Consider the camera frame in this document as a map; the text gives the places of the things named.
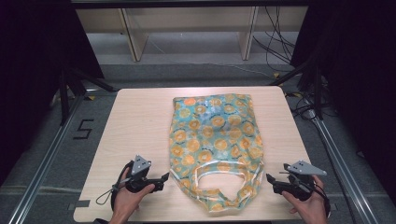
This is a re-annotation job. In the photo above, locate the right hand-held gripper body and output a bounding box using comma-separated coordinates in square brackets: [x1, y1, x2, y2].
[278, 160, 328, 202]

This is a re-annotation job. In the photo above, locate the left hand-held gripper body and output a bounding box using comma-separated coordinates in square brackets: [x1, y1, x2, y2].
[124, 154, 157, 194]

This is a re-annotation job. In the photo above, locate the orange flower print shopping bag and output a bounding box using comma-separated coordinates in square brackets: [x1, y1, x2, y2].
[168, 92, 266, 214]

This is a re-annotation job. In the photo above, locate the person's right hand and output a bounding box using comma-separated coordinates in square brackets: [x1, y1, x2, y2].
[281, 175, 329, 224]

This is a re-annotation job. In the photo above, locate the person's left hand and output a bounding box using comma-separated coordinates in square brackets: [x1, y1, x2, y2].
[109, 167, 156, 224]

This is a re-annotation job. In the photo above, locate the black metal stand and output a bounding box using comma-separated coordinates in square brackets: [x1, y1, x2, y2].
[268, 58, 325, 121]
[58, 65, 117, 126]

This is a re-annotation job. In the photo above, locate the dark curtain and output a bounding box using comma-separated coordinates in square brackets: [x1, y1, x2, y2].
[290, 0, 396, 204]
[0, 0, 105, 187]

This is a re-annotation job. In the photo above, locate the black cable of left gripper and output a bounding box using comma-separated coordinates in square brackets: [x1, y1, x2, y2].
[109, 161, 134, 211]

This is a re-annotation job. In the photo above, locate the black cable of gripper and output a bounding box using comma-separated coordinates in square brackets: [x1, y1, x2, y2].
[109, 161, 134, 211]
[313, 183, 332, 218]

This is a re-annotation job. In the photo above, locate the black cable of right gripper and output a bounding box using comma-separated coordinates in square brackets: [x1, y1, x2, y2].
[313, 183, 332, 218]

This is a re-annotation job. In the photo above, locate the thin grey cable loop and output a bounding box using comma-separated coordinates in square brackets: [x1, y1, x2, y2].
[95, 185, 120, 206]

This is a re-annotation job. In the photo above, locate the aluminium floor rail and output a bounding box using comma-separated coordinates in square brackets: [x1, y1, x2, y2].
[7, 92, 86, 224]
[310, 117, 379, 224]

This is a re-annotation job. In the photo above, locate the black floor cable tangle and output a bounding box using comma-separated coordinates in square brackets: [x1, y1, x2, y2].
[284, 90, 339, 121]

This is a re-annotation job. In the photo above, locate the hanging black cable bundle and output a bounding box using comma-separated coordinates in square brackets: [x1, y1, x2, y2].
[252, 6, 297, 73]

